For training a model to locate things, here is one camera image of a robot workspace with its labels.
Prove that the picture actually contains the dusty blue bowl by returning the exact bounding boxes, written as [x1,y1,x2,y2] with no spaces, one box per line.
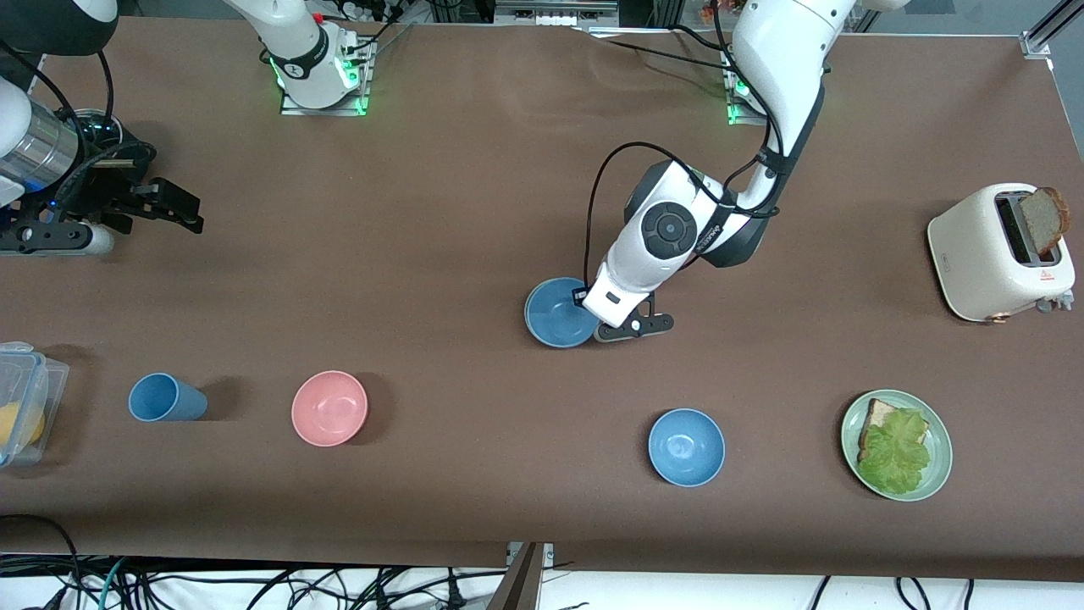
[524,277,598,347]

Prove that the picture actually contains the bright blue bowl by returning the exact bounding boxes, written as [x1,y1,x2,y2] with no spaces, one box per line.
[648,408,727,488]

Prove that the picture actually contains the pink bowl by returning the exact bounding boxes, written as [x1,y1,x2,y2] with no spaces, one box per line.
[290,370,369,447]

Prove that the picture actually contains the blue plastic cup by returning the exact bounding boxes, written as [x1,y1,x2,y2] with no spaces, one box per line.
[128,373,208,423]

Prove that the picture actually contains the brown table cover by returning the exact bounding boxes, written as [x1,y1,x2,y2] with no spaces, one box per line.
[0,17,1084,584]

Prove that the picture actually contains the clear plastic food container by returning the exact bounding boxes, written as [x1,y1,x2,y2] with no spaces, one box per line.
[0,341,70,469]

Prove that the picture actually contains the yellow fruit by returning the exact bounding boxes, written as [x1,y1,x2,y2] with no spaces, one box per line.
[0,402,45,448]

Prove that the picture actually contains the toast bread slice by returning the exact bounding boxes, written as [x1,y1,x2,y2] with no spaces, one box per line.
[857,398,931,463]

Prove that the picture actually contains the white power strip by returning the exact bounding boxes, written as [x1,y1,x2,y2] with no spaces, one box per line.
[337,0,409,25]

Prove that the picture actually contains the green lettuce leaf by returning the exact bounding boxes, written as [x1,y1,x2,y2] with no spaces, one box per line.
[857,408,932,496]

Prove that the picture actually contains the pale green plate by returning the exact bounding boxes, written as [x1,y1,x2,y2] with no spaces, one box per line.
[840,390,954,502]

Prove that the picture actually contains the cream white toaster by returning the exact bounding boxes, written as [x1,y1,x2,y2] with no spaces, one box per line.
[927,183,1076,324]

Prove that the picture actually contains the brown bread slice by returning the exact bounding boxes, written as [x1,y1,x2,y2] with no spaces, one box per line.
[1019,186,1070,256]

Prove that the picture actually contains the aluminium corner profile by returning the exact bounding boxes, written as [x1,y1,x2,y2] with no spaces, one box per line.
[1020,0,1084,58]

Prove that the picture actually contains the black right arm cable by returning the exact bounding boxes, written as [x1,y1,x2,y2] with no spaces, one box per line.
[0,38,162,213]

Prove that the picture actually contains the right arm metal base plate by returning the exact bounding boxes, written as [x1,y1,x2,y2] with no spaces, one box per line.
[279,38,373,117]

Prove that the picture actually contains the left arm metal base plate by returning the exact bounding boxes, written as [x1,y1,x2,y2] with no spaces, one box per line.
[724,47,767,128]

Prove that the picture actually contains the thin black cable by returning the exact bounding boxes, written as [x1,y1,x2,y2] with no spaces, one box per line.
[576,25,739,69]

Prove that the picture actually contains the brown mounting post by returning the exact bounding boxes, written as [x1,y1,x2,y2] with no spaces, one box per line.
[487,542,547,610]

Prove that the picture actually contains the teal cable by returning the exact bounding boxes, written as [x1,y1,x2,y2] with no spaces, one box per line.
[98,555,130,610]

